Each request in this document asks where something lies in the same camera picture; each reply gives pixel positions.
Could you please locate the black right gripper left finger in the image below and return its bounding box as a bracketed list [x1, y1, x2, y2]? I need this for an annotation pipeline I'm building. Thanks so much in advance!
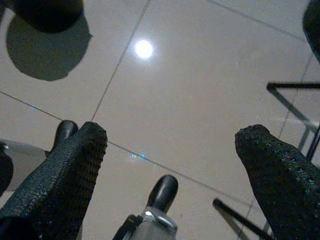
[0, 121, 108, 240]

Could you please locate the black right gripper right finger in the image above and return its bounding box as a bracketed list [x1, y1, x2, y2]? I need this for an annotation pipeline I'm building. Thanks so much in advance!
[234, 123, 320, 240]

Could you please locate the black metal rod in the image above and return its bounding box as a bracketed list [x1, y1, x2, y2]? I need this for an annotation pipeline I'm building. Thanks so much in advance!
[212, 198, 275, 240]

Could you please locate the dark round object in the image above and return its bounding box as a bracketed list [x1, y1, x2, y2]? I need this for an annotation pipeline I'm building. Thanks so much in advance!
[0, 0, 85, 34]
[301, 0, 320, 63]

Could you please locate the black metal frame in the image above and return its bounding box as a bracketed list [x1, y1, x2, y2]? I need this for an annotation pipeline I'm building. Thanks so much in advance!
[266, 81, 320, 161]

